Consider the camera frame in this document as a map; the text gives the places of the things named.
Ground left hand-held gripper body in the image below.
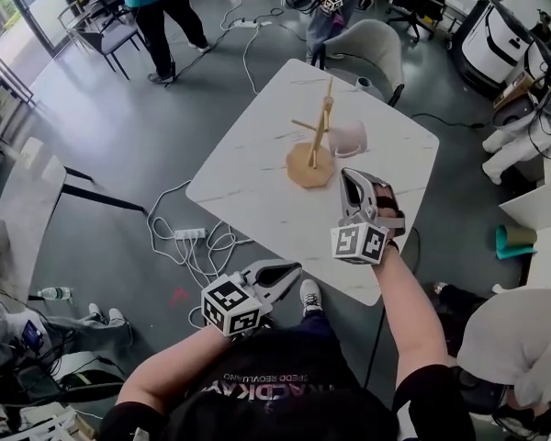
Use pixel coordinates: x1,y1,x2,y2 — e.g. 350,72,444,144
200,270,271,338

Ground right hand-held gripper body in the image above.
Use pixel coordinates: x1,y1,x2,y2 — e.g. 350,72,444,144
330,209,408,266

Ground wooden mug tree stand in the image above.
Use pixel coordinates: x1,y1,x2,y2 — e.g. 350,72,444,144
286,74,337,190

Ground pale pink mug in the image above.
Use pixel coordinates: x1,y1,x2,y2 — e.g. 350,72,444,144
326,119,368,159

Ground person's right forearm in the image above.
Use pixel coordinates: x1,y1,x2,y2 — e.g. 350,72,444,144
371,245,451,383

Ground person's left forearm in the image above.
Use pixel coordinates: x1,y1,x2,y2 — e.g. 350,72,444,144
117,326,231,408

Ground person's right hand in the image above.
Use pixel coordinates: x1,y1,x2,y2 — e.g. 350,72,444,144
374,185,406,224

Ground person's white shoe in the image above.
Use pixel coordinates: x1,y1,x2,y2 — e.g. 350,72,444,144
299,278,323,317

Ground person's dark trousers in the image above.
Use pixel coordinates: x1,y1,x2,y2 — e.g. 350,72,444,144
298,310,341,339

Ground person's black t-shirt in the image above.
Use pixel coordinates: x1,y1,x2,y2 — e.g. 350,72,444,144
98,323,477,441

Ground white power strip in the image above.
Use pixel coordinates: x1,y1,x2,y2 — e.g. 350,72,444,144
174,227,208,242
229,17,273,30

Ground grey upholstered chair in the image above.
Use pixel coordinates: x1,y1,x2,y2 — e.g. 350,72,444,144
316,18,406,108

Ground teal rolled mat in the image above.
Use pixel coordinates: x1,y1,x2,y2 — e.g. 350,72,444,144
494,223,538,260

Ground grey backpack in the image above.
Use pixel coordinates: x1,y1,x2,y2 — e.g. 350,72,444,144
491,94,539,130
454,365,509,416

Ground white board panel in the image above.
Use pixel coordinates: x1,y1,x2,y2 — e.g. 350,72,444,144
499,179,551,233

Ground white mobile robot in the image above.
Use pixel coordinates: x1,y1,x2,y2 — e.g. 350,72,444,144
449,0,534,99

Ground black office chair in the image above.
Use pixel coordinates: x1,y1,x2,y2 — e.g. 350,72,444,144
388,0,446,43

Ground white table with black legs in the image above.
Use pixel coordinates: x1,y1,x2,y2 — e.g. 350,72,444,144
0,136,146,302

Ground tangle of white cables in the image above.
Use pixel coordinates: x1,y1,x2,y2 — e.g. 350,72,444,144
146,179,253,330

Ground black floor cable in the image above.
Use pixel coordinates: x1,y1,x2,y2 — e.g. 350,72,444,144
410,111,486,130

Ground black frame chair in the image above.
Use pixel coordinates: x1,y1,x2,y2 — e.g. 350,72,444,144
57,0,148,82

